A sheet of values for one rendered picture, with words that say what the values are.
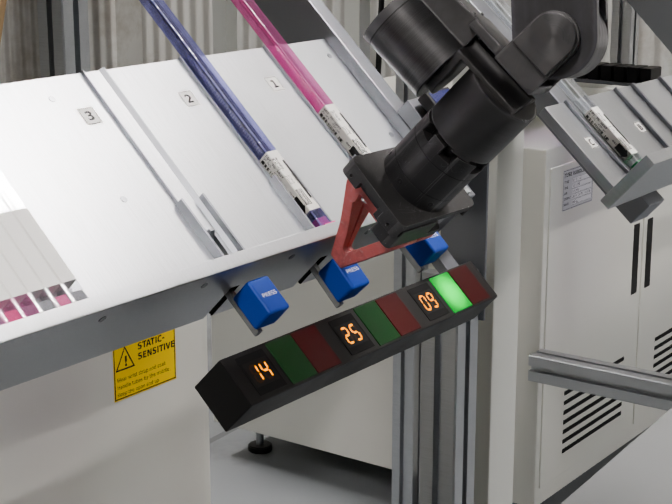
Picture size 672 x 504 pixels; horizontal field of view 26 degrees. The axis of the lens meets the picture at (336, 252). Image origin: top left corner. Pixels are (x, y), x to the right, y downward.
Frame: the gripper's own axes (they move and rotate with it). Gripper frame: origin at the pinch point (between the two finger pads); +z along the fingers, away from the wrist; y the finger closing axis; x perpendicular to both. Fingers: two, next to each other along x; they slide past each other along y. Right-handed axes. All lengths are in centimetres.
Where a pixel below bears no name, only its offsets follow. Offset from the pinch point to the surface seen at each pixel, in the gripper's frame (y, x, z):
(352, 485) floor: -101, 0, 98
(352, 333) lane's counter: 2.1, 5.5, 2.2
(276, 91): -8.2, -16.8, 1.4
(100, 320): 25.3, -1.1, 0.6
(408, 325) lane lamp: -4.4, 6.7, 2.1
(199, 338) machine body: -20.5, -10.8, 35.6
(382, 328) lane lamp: -1.3, 6.1, 2.1
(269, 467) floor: -99, -11, 110
